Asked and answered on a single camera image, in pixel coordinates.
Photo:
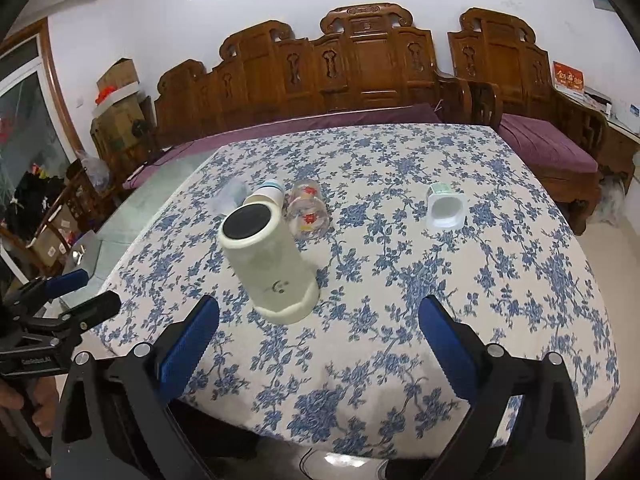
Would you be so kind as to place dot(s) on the large cardboard box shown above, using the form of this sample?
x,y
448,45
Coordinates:
x,y
117,127

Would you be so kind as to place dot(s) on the tall cream cup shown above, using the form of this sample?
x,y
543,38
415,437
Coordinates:
x,y
270,265

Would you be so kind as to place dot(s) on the white plastic bag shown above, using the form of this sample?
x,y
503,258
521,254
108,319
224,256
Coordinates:
x,y
610,200

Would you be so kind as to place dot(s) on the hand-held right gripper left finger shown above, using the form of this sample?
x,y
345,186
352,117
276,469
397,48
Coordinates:
x,y
192,345

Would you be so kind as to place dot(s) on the carved wooden sofa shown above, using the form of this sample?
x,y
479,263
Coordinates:
x,y
350,70

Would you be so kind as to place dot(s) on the small cardboard box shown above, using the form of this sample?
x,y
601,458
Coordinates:
x,y
119,74

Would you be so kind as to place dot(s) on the blue floral tablecloth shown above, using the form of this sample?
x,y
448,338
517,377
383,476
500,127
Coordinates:
x,y
380,270

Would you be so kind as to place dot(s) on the carved wooden armchair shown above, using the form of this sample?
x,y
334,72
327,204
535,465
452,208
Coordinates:
x,y
505,60

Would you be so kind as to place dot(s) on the red gift box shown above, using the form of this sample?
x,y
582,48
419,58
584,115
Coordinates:
x,y
568,77

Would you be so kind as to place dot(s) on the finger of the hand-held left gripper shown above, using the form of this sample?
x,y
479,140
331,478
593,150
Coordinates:
x,y
70,279
95,310

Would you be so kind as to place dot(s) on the wooden door frame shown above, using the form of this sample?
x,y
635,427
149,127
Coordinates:
x,y
50,85

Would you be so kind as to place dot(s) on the person's left hand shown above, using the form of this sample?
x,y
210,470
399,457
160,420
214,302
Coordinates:
x,y
42,400

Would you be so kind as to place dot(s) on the purple armchair cushion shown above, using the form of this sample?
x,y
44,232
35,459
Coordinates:
x,y
545,142

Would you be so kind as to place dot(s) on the glass cup with red print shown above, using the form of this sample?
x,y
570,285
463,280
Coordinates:
x,y
306,211

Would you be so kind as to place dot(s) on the white square plastic cup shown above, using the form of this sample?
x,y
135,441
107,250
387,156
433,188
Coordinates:
x,y
446,208

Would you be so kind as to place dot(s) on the small white blue-banded cup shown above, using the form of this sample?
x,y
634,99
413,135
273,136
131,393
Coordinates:
x,y
271,194

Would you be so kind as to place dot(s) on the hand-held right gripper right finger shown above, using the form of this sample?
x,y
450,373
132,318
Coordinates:
x,y
447,350

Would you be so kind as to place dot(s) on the purple sofa cushion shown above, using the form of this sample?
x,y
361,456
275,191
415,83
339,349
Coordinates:
x,y
300,122

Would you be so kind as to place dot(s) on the clear plastic bag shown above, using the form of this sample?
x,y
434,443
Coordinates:
x,y
95,172

